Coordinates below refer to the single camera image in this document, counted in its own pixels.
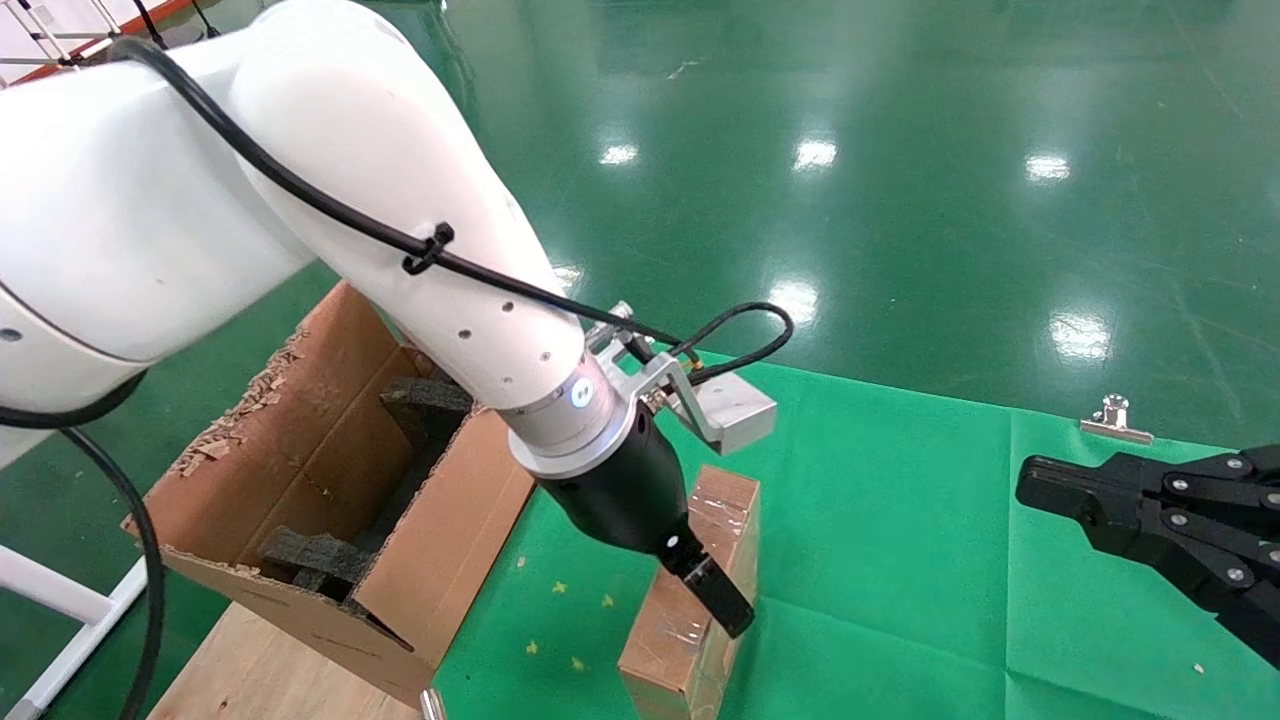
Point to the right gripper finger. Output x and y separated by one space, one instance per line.
1100 482
1220 570

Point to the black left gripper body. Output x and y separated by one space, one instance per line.
620 500

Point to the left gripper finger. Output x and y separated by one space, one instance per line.
715 590

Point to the taped cardboard box with hole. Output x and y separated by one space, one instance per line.
680 640

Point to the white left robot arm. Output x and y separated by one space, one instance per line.
350 150

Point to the large open cardboard carton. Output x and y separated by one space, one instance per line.
450 520

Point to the green cloth mat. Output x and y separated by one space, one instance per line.
900 550

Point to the black foam block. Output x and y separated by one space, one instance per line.
425 410
310 555

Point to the white standing desk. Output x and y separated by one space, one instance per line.
60 590

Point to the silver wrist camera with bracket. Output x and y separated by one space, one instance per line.
735 410

